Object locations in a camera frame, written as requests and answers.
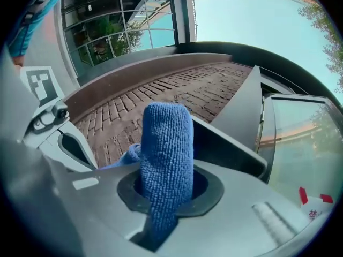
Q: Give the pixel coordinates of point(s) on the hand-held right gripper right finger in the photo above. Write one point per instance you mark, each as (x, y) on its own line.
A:
(241, 223)

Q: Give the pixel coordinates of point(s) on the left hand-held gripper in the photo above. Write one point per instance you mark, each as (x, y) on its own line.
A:
(40, 86)

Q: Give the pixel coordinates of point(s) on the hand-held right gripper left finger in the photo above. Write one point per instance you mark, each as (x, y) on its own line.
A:
(93, 210)

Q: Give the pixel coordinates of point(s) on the blue microfibre cloth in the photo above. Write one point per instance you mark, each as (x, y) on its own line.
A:
(166, 149)

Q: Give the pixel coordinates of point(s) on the person's left forearm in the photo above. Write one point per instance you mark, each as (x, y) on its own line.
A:
(18, 62)

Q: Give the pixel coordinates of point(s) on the black framed glass door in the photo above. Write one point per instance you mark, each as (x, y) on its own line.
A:
(300, 143)

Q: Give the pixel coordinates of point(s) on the glass grid window facade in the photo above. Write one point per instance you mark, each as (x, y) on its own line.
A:
(107, 31)

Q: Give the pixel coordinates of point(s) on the person's teal shirt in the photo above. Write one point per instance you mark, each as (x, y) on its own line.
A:
(26, 31)

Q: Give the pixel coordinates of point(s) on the green leafy tree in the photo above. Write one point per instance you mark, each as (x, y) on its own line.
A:
(327, 36)

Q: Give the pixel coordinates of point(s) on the silver gripper camera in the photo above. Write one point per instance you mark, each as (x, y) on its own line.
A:
(61, 113)

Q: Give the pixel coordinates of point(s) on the dark grey metal post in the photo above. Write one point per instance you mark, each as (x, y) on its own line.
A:
(241, 111)

